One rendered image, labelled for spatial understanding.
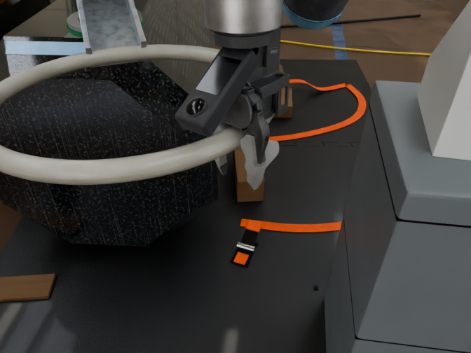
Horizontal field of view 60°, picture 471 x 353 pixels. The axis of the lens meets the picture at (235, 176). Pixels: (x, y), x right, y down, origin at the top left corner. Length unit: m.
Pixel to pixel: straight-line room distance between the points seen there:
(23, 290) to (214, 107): 1.34
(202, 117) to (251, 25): 0.11
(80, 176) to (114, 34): 0.55
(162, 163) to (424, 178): 0.42
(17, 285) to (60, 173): 1.23
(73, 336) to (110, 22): 0.99
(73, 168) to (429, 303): 0.69
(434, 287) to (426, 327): 0.13
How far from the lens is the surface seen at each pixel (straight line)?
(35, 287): 1.68
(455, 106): 0.73
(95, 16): 1.07
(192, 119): 0.46
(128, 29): 1.02
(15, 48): 1.34
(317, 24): 0.63
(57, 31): 1.35
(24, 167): 0.54
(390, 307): 0.90
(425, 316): 0.94
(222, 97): 0.46
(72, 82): 1.25
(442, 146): 0.77
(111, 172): 0.49
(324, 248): 1.69
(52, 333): 1.56
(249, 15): 0.47
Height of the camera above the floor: 1.26
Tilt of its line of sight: 39 degrees down
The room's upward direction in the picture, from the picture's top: straight up
